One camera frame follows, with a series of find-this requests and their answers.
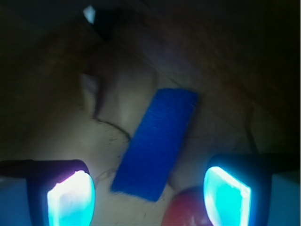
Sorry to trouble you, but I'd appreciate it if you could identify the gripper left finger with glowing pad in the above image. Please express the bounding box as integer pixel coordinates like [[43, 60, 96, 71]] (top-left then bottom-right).
[[0, 160, 95, 226]]

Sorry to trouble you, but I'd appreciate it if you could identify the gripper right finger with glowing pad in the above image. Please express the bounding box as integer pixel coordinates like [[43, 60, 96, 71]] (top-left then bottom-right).
[[203, 154, 301, 226]]

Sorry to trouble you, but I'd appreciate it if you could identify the blue sponge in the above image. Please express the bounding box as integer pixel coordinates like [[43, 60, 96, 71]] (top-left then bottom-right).
[[110, 88, 198, 202]]

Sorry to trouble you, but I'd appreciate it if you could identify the orange donut toy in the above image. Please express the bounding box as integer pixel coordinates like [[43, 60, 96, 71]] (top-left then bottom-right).
[[161, 186, 212, 226]]

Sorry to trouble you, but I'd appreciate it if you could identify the brown paper bag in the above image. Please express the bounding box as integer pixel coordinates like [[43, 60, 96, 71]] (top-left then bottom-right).
[[0, 0, 301, 226]]

